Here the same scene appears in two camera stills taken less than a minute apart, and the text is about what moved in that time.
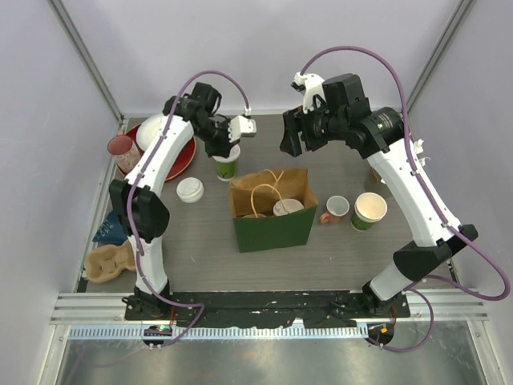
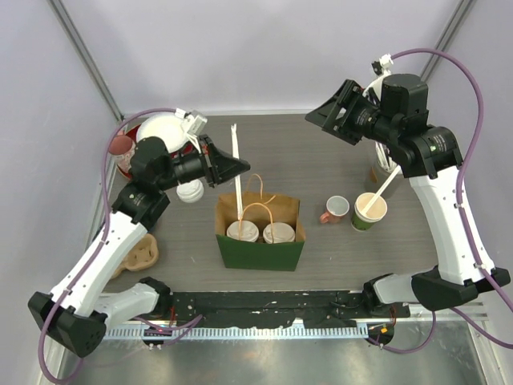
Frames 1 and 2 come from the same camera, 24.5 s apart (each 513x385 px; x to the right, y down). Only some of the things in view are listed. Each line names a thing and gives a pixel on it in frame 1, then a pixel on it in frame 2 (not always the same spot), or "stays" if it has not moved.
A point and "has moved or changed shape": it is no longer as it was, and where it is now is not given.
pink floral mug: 125,151 stays
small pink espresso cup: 337,206 stays
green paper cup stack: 369,208 stays
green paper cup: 226,171 has moved or changed shape
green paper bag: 259,194 to 262,208
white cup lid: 190,190 stays
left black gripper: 222,149 to 217,166
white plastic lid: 234,151 to 250,232
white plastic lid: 290,204 to 283,233
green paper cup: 290,204 to 283,233
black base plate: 268,310 stays
